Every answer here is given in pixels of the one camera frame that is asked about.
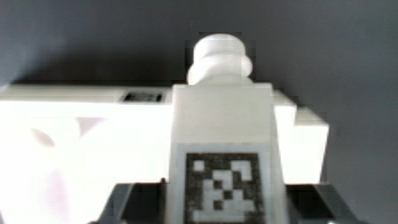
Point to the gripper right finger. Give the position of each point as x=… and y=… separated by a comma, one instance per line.
x=317, y=206

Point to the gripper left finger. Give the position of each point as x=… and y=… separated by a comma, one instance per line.
x=136, y=204

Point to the white table leg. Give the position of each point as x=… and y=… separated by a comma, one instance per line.
x=226, y=188

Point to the white square tabletop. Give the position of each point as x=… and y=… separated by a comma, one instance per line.
x=86, y=139

